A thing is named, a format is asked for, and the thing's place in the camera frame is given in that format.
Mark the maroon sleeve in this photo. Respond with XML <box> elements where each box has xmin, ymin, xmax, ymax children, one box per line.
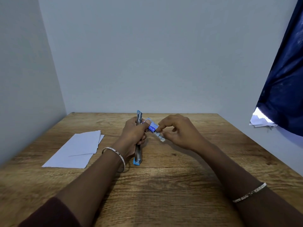
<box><xmin>18</xmin><ymin>197</ymin><xmax>82</xmax><ymax>227</ymax></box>

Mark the large white paper sheet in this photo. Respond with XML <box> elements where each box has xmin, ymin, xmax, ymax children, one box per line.
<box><xmin>42</xmin><ymin>133</ymin><xmax>105</xmax><ymax>169</ymax></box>

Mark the person's left hand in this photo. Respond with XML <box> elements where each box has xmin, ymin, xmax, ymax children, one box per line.
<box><xmin>118</xmin><ymin>116</ymin><xmax>152</xmax><ymax>161</ymax></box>

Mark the person's right hand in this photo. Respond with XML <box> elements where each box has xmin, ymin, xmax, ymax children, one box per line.
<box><xmin>157</xmin><ymin>114</ymin><xmax>209</xmax><ymax>154</ymax></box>

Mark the silver bangle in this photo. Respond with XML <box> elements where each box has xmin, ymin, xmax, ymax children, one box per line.
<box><xmin>102</xmin><ymin>147</ymin><xmax>126</xmax><ymax>173</ymax></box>

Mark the blue metal stapler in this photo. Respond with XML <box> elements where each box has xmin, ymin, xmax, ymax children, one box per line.
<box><xmin>133</xmin><ymin>110</ymin><xmax>143</xmax><ymax>166</ymax></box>

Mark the pile of white papers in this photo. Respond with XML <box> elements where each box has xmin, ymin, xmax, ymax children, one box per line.
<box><xmin>249</xmin><ymin>107</ymin><xmax>278</xmax><ymax>128</ymax></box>

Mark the person's right forearm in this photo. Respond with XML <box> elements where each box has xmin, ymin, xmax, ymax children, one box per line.
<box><xmin>196</xmin><ymin>142</ymin><xmax>303</xmax><ymax>227</ymax></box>

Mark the small white paper sheet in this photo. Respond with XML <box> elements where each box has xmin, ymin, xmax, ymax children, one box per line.
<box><xmin>68</xmin><ymin>130</ymin><xmax>102</xmax><ymax>157</ymax></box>

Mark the blue staple box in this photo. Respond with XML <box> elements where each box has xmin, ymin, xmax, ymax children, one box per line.
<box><xmin>144</xmin><ymin>118</ymin><xmax>159</xmax><ymax>134</ymax></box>

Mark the person's left forearm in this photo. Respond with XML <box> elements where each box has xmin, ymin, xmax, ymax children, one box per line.
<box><xmin>53</xmin><ymin>147</ymin><xmax>126</xmax><ymax>227</ymax></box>

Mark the dark blue curtain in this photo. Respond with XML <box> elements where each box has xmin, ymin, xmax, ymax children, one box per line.
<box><xmin>256</xmin><ymin>0</ymin><xmax>303</xmax><ymax>137</ymax></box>

